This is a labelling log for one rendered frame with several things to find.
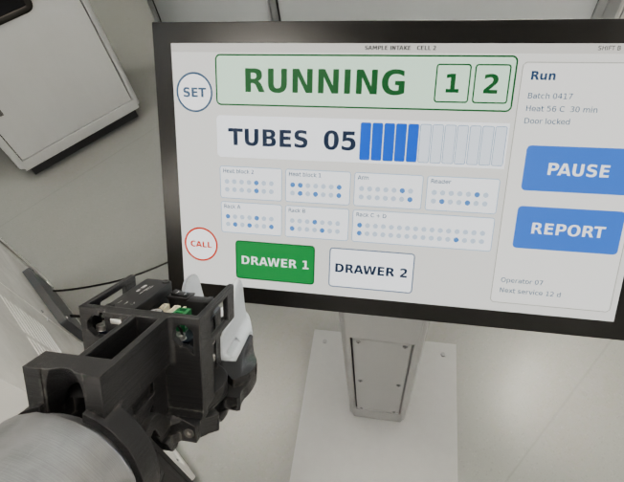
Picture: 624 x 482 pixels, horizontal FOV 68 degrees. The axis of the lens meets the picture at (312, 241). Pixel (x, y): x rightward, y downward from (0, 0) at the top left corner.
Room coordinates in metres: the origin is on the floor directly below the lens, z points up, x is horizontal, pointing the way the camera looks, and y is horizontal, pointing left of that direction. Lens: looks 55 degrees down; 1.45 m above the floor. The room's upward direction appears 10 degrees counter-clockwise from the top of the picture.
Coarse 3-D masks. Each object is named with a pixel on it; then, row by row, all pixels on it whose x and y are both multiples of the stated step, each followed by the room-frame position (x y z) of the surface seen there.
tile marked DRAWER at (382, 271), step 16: (336, 256) 0.28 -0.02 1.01; (352, 256) 0.27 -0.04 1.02; (368, 256) 0.27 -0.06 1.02; (384, 256) 0.27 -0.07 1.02; (400, 256) 0.26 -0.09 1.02; (336, 272) 0.27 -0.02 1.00; (352, 272) 0.26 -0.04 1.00; (368, 272) 0.26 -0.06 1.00; (384, 272) 0.25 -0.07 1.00; (400, 272) 0.25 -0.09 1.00; (352, 288) 0.25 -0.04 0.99; (368, 288) 0.25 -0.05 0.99; (384, 288) 0.24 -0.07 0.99; (400, 288) 0.24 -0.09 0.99
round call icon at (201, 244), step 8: (184, 232) 0.34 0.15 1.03; (192, 232) 0.34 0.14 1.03; (200, 232) 0.34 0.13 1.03; (208, 232) 0.33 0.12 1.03; (216, 232) 0.33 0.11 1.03; (184, 240) 0.34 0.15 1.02; (192, 240) 0.33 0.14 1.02; (200, 240) 0.33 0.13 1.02; (208, 240) 0.33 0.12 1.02; (216, 240) 0.33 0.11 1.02; (184, 248) 0.33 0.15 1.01; (192, 248) 0.33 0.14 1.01; (200, 248) 0.33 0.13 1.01; (208, 248) 0.32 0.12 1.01; (216, 248) 0.32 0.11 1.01; (192, 256) 0.32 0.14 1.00; (200, 256) 0.32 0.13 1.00; (208, 256) 0.32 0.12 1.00; (216, 256) 0.31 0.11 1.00
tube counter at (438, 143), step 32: (352, 128) 0.36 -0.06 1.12; (384, 128) 0.35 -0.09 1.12; (416, 128) 0.34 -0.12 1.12; (448, 128) 0.33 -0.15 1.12; (480, 128) 0.33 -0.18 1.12; (352, 160) 0.34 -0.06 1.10; (384, 160) 0.33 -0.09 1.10; (416, 160) 0.32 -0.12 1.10; (448, 160) 0.31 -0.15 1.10; (480, 160) 0.31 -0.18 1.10
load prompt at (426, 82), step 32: (224, 64) 0.44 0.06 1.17; (256, 64) 0.43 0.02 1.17; (288, 64) 0.42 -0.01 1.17; (320, 64) 0.41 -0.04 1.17; (352, 64) 0.40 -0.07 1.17; (384, 64) 0.39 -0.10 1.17; (416, 64) 0.38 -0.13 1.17; (448, 64) 0.37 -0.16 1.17; (480, 64) 0.36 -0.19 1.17; (512, 64) 0.36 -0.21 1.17; (224, 96) 0.42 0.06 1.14; (256, 96) 0.41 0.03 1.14; (288, 96) 0.40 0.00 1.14; (320, 96) 0.39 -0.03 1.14; (352, 96) 0.38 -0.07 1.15; (384, 96) 0.37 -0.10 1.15; (416, 96) 0.36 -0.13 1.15; (448, 96) 0.35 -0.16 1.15; (480, 96) 0.35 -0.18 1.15; (512, 96) 0.34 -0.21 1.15
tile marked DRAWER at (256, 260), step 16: (240, 240) 0.32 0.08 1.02; (240, 256) 0.31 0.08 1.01; (256, 256) 0.30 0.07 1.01; (272, 256) 0.30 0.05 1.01; (288, 256) 0.29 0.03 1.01; (304, 256) 0.29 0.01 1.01; (240, 272) 0.30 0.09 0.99; (256, 272) 0.29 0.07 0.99; (272, 272) 0.29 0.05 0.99; (288, 272) 0.28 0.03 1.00; (304, 272) 0.28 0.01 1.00
